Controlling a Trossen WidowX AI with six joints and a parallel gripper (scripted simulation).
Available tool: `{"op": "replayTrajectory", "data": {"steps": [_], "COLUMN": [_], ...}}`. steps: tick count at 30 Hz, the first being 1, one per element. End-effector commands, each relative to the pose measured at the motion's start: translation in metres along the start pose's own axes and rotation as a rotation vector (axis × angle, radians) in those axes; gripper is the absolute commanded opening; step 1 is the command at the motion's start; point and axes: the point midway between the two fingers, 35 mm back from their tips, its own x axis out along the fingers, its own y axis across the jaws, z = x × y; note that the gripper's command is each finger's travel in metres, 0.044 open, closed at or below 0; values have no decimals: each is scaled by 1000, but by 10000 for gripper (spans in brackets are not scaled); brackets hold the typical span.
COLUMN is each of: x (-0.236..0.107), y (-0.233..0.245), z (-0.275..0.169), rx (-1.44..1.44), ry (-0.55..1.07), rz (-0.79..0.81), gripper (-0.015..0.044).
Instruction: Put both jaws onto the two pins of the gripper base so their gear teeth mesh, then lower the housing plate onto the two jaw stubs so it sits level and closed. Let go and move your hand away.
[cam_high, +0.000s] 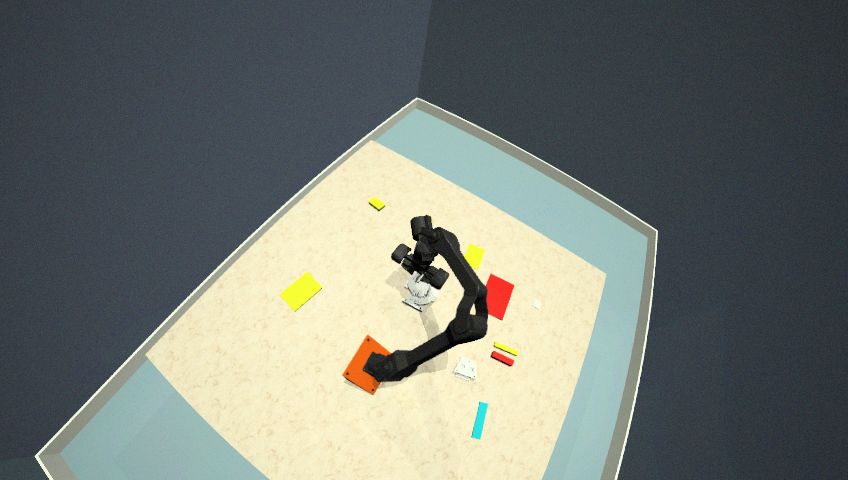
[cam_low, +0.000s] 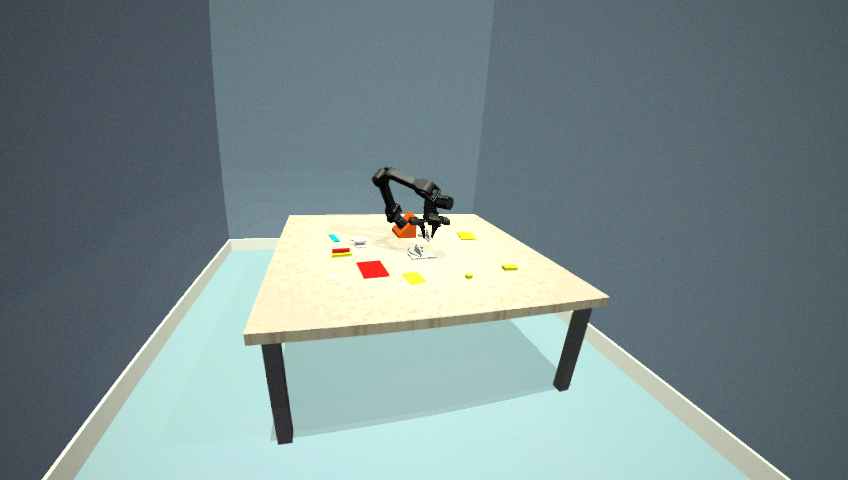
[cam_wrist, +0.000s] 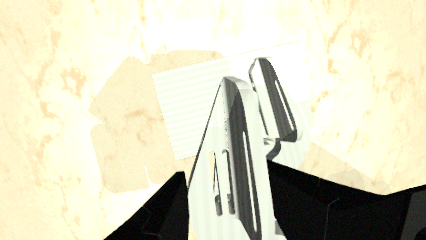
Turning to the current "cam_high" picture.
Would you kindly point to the teal flat bar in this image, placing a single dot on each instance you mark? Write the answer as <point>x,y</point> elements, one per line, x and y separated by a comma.
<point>479,420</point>

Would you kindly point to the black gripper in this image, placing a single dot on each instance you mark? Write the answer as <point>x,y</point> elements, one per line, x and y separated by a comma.
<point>433,276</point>

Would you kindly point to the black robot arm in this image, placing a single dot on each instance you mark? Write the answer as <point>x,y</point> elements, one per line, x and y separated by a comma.
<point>463,328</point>

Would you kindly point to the red flat bar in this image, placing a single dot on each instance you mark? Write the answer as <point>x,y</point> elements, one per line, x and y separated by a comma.
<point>502,358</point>

